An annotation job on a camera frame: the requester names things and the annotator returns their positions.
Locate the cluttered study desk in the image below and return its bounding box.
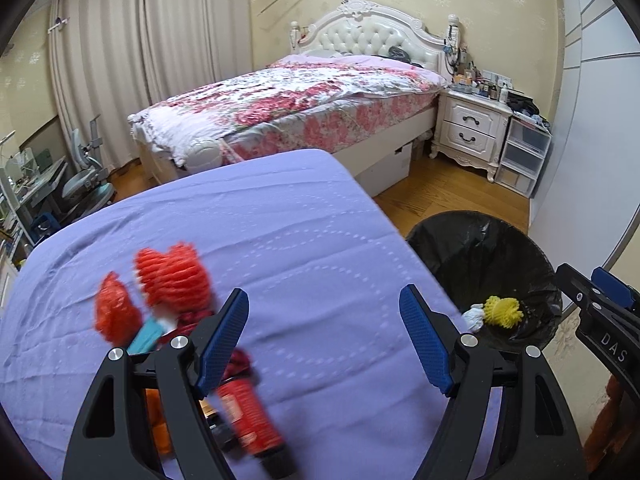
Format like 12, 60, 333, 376
0, 132, 68, 241

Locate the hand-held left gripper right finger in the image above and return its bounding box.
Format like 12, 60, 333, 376
398, 284, 588, 480

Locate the cluster of toiletry bottles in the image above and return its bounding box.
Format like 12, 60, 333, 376
447, 47, 513, 101

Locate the grey-blue desk chair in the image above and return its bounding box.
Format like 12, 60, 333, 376
60, 115, 118, 221

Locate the purple tablecloth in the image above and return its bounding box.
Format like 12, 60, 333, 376
0, 149, 506, 480

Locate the dark cloth pile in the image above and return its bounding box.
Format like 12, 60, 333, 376
507, 92, 551, 123

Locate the white tufted bed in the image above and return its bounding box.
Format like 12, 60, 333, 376
127, 0, 448, 196

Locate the black trash bin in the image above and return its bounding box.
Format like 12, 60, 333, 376
405, 211, 565, 361

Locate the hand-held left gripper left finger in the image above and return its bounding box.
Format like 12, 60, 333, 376
62, 287, 251, 480

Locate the white storage box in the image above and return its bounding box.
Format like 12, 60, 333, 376
357, 142, 413, 191

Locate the floral pink blanket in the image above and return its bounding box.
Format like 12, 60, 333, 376
127, 55, 448, 171

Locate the teal pointed wrapper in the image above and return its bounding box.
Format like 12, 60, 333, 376
126, 317, 168, 356

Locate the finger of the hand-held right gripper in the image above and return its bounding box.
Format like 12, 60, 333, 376
591, 267, 640, 313
556, 263, 608, 311

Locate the white crumpled tissue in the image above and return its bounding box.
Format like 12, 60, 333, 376
461, 305, 487, 333

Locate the white wardrobe door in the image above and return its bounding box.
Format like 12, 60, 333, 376
530, 0, 640, 271

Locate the person's right forearm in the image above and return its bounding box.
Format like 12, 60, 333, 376
582, 375, 640, 473

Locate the clear plastic drawer unit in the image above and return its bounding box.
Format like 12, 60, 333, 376
497, 115, 553, 198

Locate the yellow foam net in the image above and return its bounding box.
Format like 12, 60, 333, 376
482, 296, 526, 331

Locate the red bottle black cap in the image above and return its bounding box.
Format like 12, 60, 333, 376
215, 380, 301, 478

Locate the red foam net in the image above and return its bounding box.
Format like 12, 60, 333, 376
132, 242, 216, 321

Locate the white nightstand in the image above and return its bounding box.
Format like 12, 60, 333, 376
430, 85, 513, 183

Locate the white round container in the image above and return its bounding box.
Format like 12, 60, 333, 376
182, 139, 223, 168

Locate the blue plastic crate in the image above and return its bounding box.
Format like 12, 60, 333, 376
30, 212, 56, 246

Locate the beige curtain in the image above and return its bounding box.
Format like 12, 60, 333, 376
142, 0, 256, 111
47, 0, 146, 171

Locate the orange packet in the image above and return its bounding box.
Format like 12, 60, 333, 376
145, 390, 173, 456

